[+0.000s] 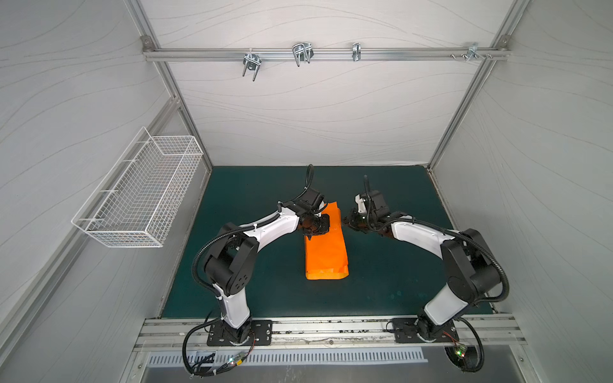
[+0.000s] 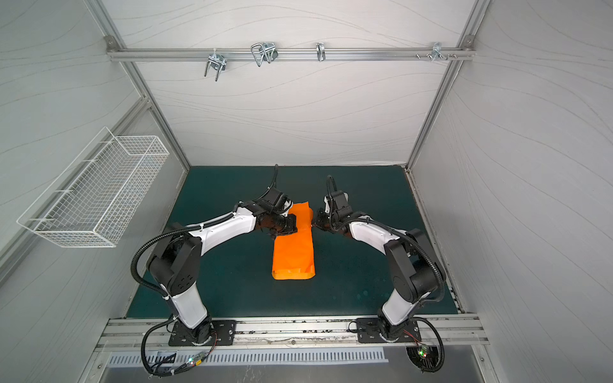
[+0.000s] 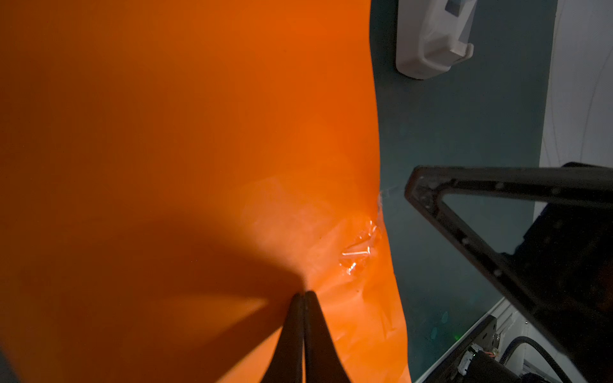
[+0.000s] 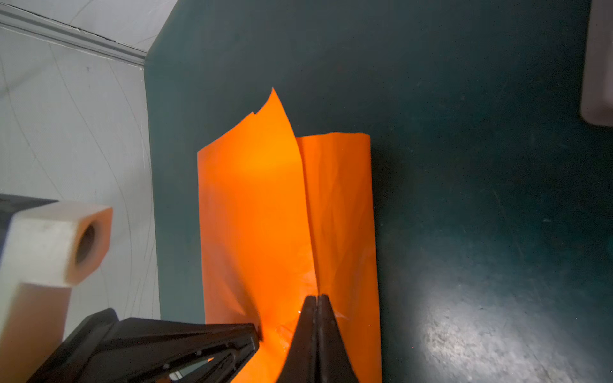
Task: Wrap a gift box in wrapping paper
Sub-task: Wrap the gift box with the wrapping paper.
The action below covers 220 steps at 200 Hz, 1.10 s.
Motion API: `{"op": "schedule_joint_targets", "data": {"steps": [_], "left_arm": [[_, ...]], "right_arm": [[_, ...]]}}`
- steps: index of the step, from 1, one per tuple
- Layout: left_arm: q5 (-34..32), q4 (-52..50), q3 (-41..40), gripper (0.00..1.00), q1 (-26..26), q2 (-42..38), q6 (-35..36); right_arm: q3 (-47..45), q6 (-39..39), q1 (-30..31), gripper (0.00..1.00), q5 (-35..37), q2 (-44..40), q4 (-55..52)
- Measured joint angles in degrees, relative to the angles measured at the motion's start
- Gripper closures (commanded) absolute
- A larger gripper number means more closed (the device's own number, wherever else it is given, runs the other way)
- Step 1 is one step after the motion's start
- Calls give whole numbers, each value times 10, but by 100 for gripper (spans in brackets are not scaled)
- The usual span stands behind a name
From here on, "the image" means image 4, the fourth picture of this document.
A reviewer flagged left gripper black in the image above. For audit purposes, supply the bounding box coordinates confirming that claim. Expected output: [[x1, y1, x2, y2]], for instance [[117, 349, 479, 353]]
[[27, 308, 260, 383]]

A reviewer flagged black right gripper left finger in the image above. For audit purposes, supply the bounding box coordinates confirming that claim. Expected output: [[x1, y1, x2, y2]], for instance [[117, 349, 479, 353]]
[[277, 296, 317, 383]]

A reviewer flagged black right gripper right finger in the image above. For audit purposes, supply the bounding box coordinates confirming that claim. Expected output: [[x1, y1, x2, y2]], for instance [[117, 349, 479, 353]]
[[317, 295, 359, 383]]

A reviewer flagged orange wrapping paper sheet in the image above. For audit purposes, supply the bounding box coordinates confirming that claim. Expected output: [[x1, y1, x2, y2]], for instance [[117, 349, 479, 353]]
[[197, 93, 382, 382]]

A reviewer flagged green table mat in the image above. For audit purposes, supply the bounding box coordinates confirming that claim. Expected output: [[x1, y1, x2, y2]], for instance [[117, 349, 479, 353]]
[[145, 1, 612, 382]]

